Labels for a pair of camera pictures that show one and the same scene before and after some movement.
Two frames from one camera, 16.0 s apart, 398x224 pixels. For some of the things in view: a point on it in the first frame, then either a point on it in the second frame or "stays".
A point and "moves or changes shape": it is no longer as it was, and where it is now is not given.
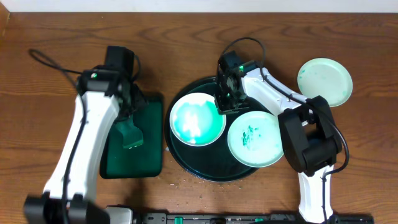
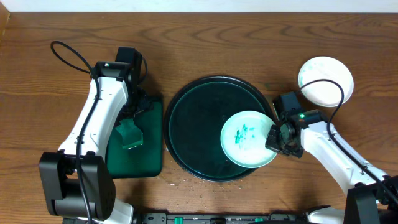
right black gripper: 224,108 to 271,142
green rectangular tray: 143,161 stays
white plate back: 194,119 to 324,93
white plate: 254,139 moves or changes shape
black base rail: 165,218 stays
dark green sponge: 132,136 stays
